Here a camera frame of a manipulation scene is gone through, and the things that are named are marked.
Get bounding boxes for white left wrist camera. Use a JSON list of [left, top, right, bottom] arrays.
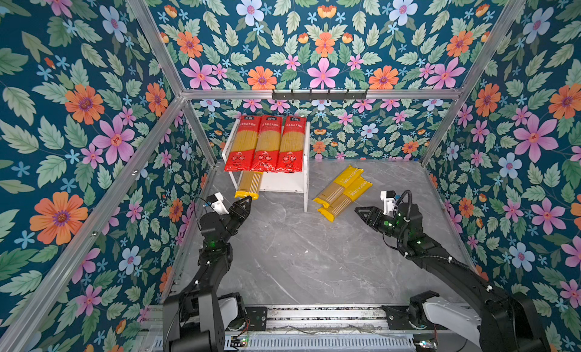
[[207, 192, 228, 215]]

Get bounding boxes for red spaghetti bag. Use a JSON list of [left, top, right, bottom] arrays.
[[225, 116, 261, 172], [251, 116, 283, 172], [276, 116, 307, 174]]

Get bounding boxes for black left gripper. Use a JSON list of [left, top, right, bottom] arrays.
[[218, 195, 250, 247]]

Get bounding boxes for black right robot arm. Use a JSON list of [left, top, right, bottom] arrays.
[[355, 190, 551, 351]]

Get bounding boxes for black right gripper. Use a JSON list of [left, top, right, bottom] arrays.
[[355, 206, 409, 244]]

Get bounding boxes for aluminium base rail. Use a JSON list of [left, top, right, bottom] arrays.
[[140, 305, 437, 352]]

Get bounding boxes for white two-tier shelf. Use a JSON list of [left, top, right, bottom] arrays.
[[221, 119, 310, 212]]

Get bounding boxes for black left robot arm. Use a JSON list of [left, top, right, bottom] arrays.
[[163, 196, 253, 351]]

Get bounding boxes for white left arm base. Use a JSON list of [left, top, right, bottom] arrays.
[[219, 292, 248, 331]]

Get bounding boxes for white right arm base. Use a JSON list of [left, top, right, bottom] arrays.
[[408, 291, 481, 346]]

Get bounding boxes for yellow pasta pack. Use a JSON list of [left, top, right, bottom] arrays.
[[318, 177, 373, 222], [313, 165, 365, 208], [235, 171, 263, 200]]

